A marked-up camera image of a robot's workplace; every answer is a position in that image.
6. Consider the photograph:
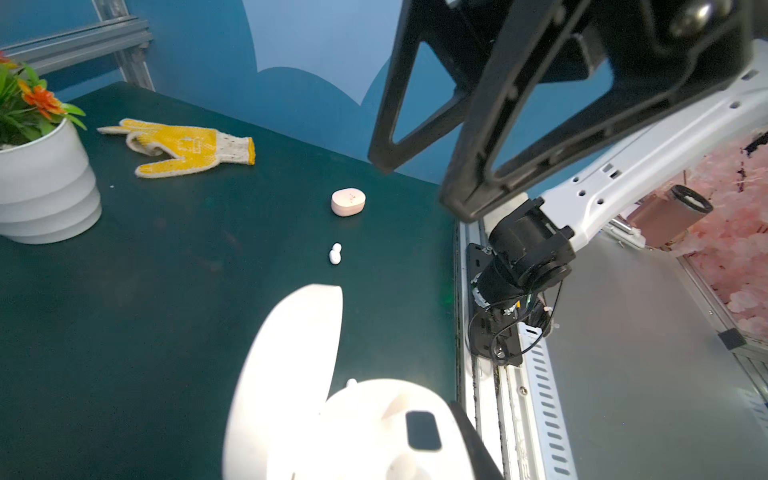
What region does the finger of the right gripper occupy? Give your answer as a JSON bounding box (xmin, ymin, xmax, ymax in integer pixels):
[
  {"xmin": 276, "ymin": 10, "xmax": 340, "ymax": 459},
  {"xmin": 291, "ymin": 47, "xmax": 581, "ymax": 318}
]
[
  {"xmin": 368, "ymin": 1, "xmax": 480, "ymax": 173},
  {"xmin": 440, "ymin": 40, "xmax": 646, "ymax": 222}
]

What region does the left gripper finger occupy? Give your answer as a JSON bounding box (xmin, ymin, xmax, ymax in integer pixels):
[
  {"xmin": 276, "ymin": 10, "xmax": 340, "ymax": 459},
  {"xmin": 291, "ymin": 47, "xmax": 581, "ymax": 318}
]
[{"xmin": 449, "ymin": 402, "xmax": 504, "ymax": 480}]

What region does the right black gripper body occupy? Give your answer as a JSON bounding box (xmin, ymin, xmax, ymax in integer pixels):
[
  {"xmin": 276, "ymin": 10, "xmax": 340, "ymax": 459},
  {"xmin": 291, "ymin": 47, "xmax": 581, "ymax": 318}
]
[{"xmin": 497, "ymin": 0, "xmax": 757, "ymax": 121}]

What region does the pink earbud charging case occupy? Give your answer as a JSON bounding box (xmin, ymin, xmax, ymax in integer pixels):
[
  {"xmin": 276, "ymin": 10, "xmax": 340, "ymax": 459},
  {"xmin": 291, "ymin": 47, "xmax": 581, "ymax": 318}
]
[{"xmin": 331, "ymin": 187, "xmax": 367, "ymax": 217}]

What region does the white earbud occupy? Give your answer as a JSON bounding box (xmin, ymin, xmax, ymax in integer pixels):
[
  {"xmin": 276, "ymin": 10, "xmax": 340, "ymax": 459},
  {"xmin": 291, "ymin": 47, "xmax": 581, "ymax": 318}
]
[{"xmin": 328, "ymin": 243, "xmax": 342, "ymax": 265}]

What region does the white earbud charging case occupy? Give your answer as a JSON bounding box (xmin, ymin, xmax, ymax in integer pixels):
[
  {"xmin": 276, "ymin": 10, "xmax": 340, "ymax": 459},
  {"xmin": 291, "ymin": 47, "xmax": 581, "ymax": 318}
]
[{"xmin": 222, "ymin": 284, "xmax": 476, "ymax": 479}]

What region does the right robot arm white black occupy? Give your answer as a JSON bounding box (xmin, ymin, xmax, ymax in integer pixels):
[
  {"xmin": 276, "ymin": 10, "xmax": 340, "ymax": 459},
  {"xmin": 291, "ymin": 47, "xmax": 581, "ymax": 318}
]
[{"xmin": 368, "ymin": 1, "xmax": 767, "ymax": 303}]

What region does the pink cup black rim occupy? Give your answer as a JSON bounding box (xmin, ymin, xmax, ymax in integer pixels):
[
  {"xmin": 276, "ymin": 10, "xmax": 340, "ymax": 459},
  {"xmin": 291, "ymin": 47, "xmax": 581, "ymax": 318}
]
[{"xmin": 628, "ymin": 184, "xmax": 714, "ymax": 248}]

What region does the pink flower pile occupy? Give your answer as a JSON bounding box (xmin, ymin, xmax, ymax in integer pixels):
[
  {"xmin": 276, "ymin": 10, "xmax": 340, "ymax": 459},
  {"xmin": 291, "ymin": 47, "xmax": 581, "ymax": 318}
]
[{"xmin": 684, "ymin": 144, "xmax": 767, "ymax": 339}]

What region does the yellow work glove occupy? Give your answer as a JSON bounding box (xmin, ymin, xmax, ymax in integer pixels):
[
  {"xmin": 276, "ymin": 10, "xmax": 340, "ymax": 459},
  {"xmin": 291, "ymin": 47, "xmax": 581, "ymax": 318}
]
[{"xmin": 97, "ymin": 118, "xmax": 255, "ymax": 179}]

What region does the white potted flower plant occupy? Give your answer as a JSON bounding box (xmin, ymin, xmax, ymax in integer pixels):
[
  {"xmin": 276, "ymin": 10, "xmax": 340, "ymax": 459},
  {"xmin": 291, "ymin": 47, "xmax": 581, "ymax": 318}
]
[{"xmin": 1, "ymin": 55, "xmax": 102, "ymax": 245}]

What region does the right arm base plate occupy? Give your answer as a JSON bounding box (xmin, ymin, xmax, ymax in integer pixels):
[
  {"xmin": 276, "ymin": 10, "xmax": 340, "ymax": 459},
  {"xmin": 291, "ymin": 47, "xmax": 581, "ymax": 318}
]
[{"xmin": 466, "ymin": 243, "xmax": 553, "ymax": 367}]

